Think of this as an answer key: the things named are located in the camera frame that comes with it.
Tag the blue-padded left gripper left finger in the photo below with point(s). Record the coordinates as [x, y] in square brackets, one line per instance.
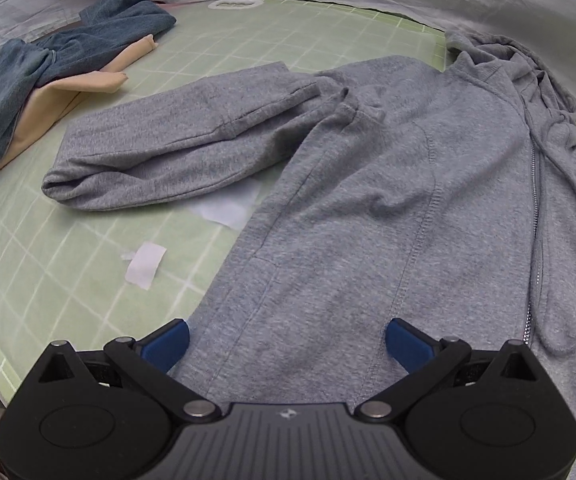
[166, 346]

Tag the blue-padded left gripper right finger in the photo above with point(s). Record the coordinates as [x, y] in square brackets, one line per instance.
[411, 348]

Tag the grey zip hoodie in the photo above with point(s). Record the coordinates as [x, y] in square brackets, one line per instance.
[446, 198]

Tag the white paper scrap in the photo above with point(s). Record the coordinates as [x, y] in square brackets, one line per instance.
[143, 264]

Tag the beige garment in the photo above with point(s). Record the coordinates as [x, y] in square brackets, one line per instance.
[47, 105]

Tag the blue denim garment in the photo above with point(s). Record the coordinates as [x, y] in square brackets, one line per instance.
[106, 28]

